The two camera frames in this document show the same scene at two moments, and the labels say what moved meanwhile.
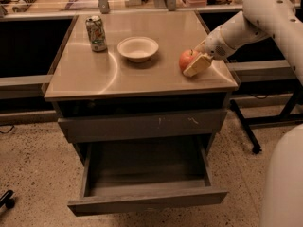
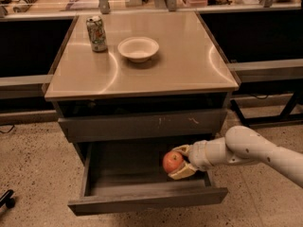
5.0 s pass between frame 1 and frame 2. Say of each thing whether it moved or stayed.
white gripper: moved
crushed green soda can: stayed
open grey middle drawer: stayed
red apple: moved
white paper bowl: stayed
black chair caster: stayed
